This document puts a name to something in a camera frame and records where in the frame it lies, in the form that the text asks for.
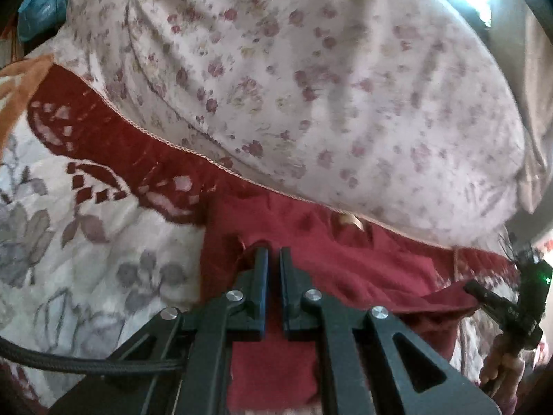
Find dark red garment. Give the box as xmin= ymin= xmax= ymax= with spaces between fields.
xmin=201 ymin=190 xmax=478 ymax=411

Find black braided cable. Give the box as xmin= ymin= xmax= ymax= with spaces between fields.
xmin=0 ymin=336 xmax=186 ymax=375

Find person's right hand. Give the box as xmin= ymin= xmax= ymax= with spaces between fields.
xmin=479 ymin=333 xmax=525 ymax=398

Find beige cloth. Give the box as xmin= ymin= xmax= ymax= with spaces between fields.
xmin=501 ymin=0 xmax=553 ymax=214

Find blue plastic bag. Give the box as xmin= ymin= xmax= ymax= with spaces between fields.
xmin=17 ymin=0 xmax=72 ymax=42

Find floral white pillow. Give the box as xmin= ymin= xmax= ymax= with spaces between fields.
xmin=56 ymin=0 xmax=525 ymax=236

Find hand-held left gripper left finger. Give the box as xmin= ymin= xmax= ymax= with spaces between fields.
xmin=106 ymin=246 xmax=269 ymax=415

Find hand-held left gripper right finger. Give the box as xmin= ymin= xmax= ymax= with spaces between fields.
xmin=280 ymin=246 xmax=502 ymax=415

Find orange patterned cloth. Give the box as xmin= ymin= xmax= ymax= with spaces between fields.
xmin=0 ymin=54 xmax=55 ymax=148

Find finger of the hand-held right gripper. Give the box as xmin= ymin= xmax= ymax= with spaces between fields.
xmin=463 ymin=279 xmax=504 ymax=314

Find red and white fleece blanket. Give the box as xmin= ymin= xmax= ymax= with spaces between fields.
xmin=0 ymin=63 xmax=532 ymax=415

